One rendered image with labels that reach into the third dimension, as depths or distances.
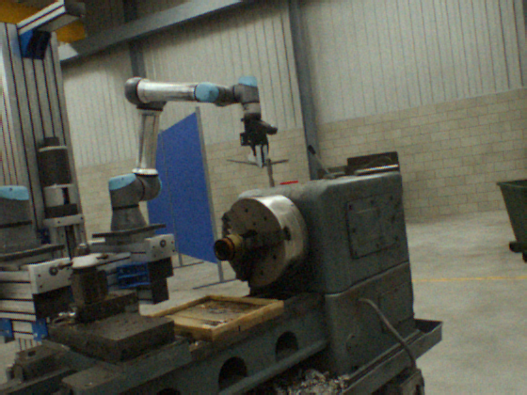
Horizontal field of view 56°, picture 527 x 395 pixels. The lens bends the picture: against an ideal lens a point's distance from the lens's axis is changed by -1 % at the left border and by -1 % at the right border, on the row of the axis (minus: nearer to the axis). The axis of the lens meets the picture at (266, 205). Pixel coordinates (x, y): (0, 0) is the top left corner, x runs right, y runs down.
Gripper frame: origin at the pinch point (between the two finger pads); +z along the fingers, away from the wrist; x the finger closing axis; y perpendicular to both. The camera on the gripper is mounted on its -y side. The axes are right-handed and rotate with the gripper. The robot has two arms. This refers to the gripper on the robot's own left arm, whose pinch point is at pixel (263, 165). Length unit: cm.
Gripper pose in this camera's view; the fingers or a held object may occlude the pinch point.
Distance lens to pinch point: 200.5
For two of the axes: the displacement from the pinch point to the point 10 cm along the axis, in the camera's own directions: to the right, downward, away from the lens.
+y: -7.2, 0.6, 6.9
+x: -6.8, 1.3, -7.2
